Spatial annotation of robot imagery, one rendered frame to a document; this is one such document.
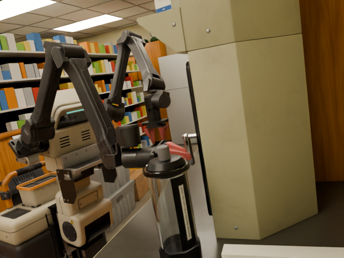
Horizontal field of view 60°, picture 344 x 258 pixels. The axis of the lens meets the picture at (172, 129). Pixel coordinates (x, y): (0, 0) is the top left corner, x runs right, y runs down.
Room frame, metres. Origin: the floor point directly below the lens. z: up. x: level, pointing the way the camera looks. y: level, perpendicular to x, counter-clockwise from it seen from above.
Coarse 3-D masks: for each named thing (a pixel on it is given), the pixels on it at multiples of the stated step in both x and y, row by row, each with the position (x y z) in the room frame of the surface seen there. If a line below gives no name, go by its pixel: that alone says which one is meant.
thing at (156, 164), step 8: (160, 152) 0.65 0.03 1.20; (168, 152) 0.66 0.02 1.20; (152, 160) 0.67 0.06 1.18; (160, 160) 0.65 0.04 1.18; (168, 160) 0.65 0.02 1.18; (176, 160) 0.64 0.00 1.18; (184, 160) 0.66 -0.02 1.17; (152, 168) 0.63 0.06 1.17; (160, 168) 0.62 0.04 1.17; (168, 168) 0.62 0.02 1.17
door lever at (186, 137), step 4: (184, 136) 0.77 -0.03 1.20; (188, 136) 0.77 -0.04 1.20; (192, 136) 0.76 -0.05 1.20; (196, 136) 0.76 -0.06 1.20; (184, 140) 0.77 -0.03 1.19; (188, 140) 0.77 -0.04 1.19; (184, 144) 0.78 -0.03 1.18; (188, 144) 0.77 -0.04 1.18; (188, 148) 0.77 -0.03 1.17; (188, 152) 0.77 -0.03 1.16; (192, 152) 0.78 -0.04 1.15; (192, 156) 0.78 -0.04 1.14; (192, 160) 0.78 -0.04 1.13; (192, 164) 0.78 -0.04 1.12
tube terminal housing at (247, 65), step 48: (192, 0) 0.70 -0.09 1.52; (240, 0) 0.68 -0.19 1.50; (288, 0) 0.73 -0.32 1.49; (192, 48) 0.70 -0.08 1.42; (240, 48) 0.67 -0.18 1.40; (288, 48) 0.73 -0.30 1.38; (240, 96) 0.67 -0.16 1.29; (288, 96) 0.72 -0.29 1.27; (240, 144) 0.67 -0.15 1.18; (288, 144) 0.71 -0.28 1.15; (240, 192) 0.68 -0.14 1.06; (288, 192) 0.71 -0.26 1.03
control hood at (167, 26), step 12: (168, 12) 0.72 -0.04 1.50; (180, 12) 0.71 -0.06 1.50; (144, 24) 0.74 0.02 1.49; (156, 24) 0.73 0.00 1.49; (168, 24) 0.72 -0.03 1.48; (180, 24) 0.71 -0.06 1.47; (156, 36) 0.74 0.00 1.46; (168, 36) 0.72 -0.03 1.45; (180, 36) 0.71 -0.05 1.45; (180, 48) 0.71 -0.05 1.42
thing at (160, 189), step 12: (144, 168) 0.66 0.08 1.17; (180, 168) 0.62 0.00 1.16; (156, 180) 0.62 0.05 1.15; (168, 180) 0.62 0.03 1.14; (156, 192) 0.63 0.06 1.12; (168, 192) 0.62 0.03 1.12; (156, 204) 0.63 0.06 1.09; (168, 204) 0.62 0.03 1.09; (156, 216) 0.64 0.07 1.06; (168, 216) 0.62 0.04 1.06; (192, 216) 0.64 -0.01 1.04; (168, 228) 0.62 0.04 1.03; (168, 240) 0.62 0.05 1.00; (180, 240) 0.62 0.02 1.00; (168, 252) 0.63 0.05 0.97; (180, 252) 0.62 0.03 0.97
